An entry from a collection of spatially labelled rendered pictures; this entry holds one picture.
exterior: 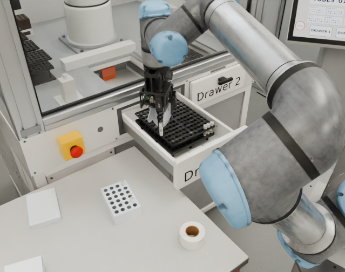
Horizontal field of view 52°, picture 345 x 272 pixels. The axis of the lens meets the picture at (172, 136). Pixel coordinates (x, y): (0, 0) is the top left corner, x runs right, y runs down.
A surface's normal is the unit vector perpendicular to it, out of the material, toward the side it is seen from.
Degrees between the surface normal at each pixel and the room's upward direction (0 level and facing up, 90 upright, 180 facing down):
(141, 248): 0
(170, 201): 0
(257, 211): 93
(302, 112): 28
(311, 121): 32
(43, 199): 0
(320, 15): 50
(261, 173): 54
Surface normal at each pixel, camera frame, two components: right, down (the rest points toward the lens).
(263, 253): 0.00, -0.79
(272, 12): -0.83, 0.34
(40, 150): 0.59, 0.50
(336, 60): -0.25, 0.59
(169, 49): 0.25, 0.59
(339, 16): -0.19, -0.05
